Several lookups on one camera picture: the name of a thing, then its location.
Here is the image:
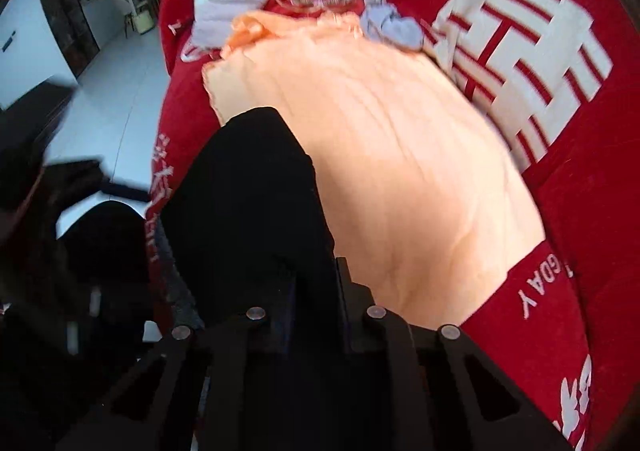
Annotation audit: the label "black low cabinet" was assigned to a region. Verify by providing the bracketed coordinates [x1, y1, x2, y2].
[0, 80, 77, 144]

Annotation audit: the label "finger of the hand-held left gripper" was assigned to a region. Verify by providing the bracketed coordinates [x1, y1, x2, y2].
[99, 180, 152, 204]

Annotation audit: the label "black pants with patterned trim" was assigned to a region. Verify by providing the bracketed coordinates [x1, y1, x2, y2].
[150, 106, 351, 362]

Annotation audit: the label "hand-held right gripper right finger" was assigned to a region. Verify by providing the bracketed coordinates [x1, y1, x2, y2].
[334, 256, 576, 451]

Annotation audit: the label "dark wooden cabinet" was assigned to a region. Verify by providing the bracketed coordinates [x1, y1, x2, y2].
[34, 0, 102, 80]

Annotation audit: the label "blue-grey cloth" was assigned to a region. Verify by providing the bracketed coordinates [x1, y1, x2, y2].
[359, 2, 427, 53]

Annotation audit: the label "red blanket with white print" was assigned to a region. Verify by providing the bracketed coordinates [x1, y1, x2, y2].
[142, 0, 640, 451]

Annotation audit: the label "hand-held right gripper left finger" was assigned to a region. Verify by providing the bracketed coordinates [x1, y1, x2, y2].
[55, 276, 299, 451]

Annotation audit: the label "pale peach cloth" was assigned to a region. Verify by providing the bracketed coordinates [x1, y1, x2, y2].
[201, 11, 547, 332]

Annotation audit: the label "pale green stool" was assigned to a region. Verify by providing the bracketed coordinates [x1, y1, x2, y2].
[131, 8, 154, 35]

